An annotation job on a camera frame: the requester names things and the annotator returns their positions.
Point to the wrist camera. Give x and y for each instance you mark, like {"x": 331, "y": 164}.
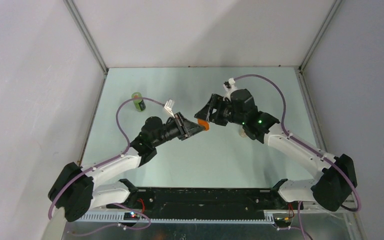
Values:
{"x": 168, "y": 107}
{"x": 229, "y": 87}

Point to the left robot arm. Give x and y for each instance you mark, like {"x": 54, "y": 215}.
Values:
{"x": 77, "y": 190}

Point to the green pill bottle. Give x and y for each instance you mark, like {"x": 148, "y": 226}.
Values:
{"x": 138, "y": 101}

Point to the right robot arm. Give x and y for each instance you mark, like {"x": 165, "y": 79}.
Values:
{"x": 333, "y": 177}

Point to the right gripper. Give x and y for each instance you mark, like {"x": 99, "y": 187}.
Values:
{"x": 216, "y": 103}

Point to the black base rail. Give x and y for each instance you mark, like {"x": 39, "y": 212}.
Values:
{"x": 220, "y": 204}

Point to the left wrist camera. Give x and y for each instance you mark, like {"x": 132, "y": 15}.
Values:
{"x": 168, "y": 107}

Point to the clear pill bottle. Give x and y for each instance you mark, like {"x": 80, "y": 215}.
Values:
{"x": 242, "y": 133}

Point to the orange pill box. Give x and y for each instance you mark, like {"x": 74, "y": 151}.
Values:
{"x": 204, "y": 123}

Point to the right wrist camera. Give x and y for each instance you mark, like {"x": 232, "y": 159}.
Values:
{"x": 229, "y": 87}

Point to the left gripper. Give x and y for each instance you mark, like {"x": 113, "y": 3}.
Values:
{"x": 182, "y": 122}

